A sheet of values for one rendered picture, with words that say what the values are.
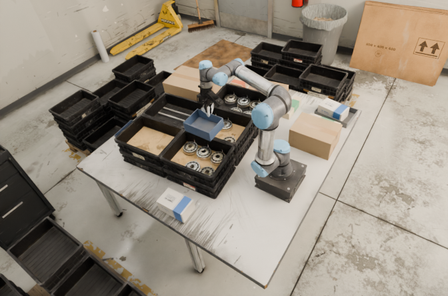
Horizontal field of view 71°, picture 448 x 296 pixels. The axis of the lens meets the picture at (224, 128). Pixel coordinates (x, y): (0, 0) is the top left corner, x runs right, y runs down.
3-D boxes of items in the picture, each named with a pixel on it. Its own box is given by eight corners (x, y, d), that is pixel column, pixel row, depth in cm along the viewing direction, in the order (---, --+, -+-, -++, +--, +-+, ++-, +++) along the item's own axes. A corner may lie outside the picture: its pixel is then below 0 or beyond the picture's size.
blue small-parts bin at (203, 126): (224, 126, 196) (223, 118, 191) (210, 141, 188) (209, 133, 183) (199, 116, 205) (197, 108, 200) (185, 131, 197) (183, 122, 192)
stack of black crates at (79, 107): (96, 121, 359) (81, 89, 329) (113, 129, 345) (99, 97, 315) (67, 142, 336) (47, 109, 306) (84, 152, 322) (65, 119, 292)
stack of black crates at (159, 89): (169, 93, 387) (163, 69, 364) (187, 100, 373) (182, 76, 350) (145, 111, 364) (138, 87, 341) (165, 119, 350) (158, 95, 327)
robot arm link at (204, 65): (205, 67, 172) (195, 61, 177) (205, 84, 179) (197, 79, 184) (215, 63, 176) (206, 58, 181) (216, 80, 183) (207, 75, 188)
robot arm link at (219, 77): (232, 69, 171) (219, 62, 178) (217, 77, 166) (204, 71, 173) (233, 81, 176) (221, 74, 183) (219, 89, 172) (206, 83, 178)
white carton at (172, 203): (195, 208, 196) (193, 200, 190) (184, 223, 189) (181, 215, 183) (171, 195, 205) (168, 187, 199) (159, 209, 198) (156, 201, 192)
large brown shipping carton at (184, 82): (221, 92, 285) (219, 73, 272) (205, 111, 266) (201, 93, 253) (185, 83, 301) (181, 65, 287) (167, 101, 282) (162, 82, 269)
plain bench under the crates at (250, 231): (346, 167, 298) (362, 110, 251) (265, 329, 205) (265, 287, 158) (211, 115, 372) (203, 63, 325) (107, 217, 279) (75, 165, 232)
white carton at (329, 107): (347, 116, 247) (349, 107, 241) (339, 124, 241) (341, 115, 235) (325, 106, 258) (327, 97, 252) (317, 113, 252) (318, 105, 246)
